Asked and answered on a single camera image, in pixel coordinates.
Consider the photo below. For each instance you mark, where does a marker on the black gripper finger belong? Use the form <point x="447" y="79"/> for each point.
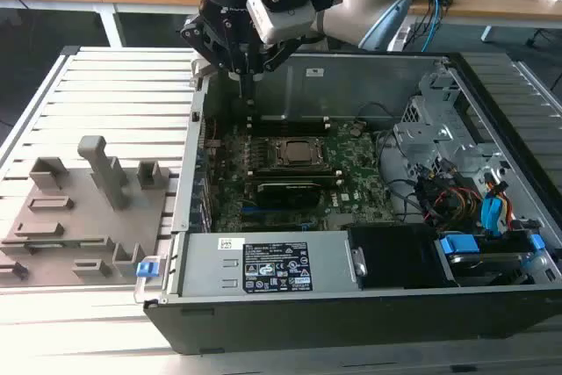
<point x="202" y="37"/>
<point x="276" y="56"/>

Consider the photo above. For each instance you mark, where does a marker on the green RAM stick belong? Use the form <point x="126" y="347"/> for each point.
<point x="66" y="243"/>

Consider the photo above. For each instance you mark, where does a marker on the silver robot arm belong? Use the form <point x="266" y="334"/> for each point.
<point x="347" y="19"/>

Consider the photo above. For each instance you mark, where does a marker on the RAM slot white clips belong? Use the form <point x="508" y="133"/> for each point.
<point x="331" y="183"/>
<point x="290" y="118"/>
<point x="290" y="174"/>
<point x="290" y="127"/>

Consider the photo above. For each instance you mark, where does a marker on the silver CPU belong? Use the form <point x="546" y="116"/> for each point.
<point x="303" y="151"/>

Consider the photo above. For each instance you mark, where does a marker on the black graphics card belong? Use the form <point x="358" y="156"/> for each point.
<point x="285" y="192"/>

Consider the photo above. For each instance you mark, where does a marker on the green motherboard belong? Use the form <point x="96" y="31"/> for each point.
<point x="351" y="199"/>

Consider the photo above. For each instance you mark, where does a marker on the silver drive cage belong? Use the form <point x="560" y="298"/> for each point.
<point x="421" y="138"/>

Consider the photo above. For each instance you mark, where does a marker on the silver chipset heat sink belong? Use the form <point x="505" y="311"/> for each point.
<point x="339" y="222"/>

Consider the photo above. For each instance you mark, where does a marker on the grey parts rack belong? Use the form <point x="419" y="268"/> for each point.
<point x="88" y="221"/>

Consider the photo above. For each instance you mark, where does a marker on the silver power supply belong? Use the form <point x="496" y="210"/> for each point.
<point x="211" y="269"/>

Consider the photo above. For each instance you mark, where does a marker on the black fan shroud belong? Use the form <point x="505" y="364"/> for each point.
<point x="395" y="256"/>

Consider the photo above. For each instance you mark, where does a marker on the blue disk carrier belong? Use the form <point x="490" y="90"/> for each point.
<point x="458" y="245"/>

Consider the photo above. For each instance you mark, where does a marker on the black PC case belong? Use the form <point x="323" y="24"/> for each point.
<point x="307" y="326"/>

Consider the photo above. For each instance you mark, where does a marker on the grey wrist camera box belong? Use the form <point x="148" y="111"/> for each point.
<point x="285" y="19"/>

